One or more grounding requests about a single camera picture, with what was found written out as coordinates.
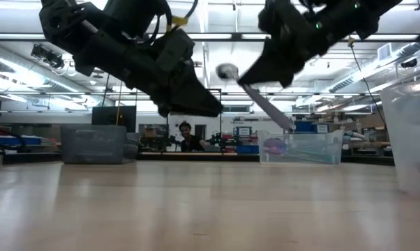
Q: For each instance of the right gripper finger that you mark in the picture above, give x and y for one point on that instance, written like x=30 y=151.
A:
x=269 y=71

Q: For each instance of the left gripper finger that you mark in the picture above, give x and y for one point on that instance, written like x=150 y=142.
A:
x=192 y=101

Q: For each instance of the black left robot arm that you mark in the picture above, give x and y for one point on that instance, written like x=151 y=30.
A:
x=102 y=17

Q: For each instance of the person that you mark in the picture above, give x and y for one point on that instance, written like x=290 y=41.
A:
x=190 y=143

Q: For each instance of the black monitor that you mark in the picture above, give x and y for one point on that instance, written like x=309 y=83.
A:
x=109 y=118

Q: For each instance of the yellow tag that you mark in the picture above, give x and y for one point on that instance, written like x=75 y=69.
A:
x=178 y=21

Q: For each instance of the blue storage bin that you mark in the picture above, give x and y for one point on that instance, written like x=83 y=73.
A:
x=246 y=149

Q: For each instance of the clear plastic container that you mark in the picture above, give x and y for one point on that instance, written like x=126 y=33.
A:
x=311 y=148
x=409 y=139

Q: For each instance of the dark grey plastic container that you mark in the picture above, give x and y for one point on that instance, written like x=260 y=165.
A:
x=93 y=144

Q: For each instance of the blue storage bins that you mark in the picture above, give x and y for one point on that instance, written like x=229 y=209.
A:
x=14 y=140

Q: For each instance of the black aluminium table frame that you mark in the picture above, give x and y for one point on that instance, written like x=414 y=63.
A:
x=231 y=157

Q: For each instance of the black ceiling camera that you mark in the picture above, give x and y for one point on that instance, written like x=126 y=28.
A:
x=47 y=55
x=409 y=63

